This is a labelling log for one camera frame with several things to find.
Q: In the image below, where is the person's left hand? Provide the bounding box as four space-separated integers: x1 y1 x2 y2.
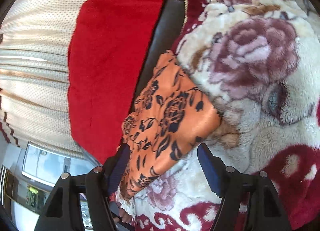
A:
116 206 133 225

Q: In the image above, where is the beige dotted curtain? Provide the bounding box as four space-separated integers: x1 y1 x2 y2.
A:
0 0 105 154

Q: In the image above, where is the floral plush blanket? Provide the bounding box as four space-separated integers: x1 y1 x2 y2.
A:
110 0 320 231

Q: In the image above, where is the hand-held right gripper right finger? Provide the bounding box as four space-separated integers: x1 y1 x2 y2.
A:
197 143 292 231

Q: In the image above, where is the red cloth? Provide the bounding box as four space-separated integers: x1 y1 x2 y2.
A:
67 0 184 165

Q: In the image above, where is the display shelf cabinet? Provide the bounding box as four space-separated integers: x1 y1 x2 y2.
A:
0 163 54 221

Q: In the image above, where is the orange floral shirt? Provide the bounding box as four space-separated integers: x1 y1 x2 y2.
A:
117 50 223 201

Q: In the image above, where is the dark brown leather sofa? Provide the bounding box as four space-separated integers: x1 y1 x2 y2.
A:
101 0 189 106

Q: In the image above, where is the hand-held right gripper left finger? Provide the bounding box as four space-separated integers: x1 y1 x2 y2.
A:
34 143 132 231

